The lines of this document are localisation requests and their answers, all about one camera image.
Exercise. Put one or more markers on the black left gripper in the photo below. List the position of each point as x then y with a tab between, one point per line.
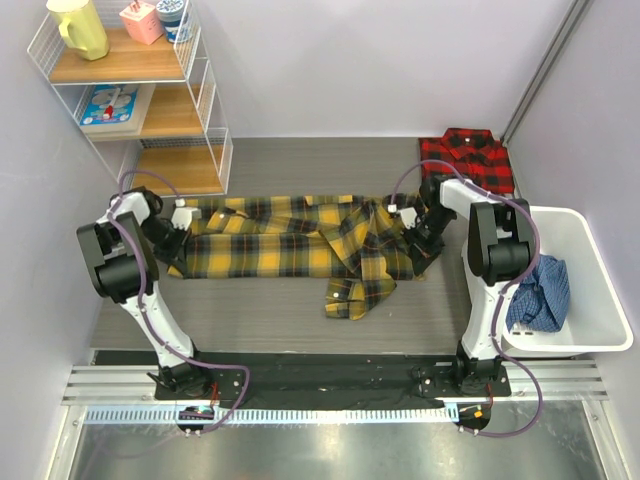
173	253

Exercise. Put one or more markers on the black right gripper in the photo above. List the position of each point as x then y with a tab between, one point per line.
424	252

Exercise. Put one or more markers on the yellow plaid long sleeve shirt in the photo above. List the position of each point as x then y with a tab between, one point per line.
350	240

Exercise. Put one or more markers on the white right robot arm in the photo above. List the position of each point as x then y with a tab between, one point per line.
501	248

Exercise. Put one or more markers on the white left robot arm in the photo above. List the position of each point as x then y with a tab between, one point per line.
122	250

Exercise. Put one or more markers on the red plaid folded shirt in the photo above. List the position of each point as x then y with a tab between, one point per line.
475	154

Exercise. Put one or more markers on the blue checked shirt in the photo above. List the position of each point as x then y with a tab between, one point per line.
541	302

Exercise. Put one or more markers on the blue white book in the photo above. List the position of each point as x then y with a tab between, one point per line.
116	110

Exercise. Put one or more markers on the white plastic bin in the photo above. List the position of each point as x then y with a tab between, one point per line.
596	321

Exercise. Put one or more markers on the pink box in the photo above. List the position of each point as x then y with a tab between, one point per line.
141	22

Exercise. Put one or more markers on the yellow pitcher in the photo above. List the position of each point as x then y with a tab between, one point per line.
80	27

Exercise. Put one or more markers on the blue white patterned cup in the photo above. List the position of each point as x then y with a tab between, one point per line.
174	19

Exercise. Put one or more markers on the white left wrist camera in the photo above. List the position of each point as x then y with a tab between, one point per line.
183	215

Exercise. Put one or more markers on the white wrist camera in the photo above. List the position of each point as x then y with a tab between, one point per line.
408	216
183	215

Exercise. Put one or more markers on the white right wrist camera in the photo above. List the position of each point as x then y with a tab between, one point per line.
408	216

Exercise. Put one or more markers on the white wire wooden shelf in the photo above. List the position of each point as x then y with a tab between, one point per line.
138	80

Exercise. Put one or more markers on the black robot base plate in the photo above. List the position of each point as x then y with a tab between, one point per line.
326	382

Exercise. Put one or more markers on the aluminium rail frame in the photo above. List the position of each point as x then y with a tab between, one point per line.
119	387

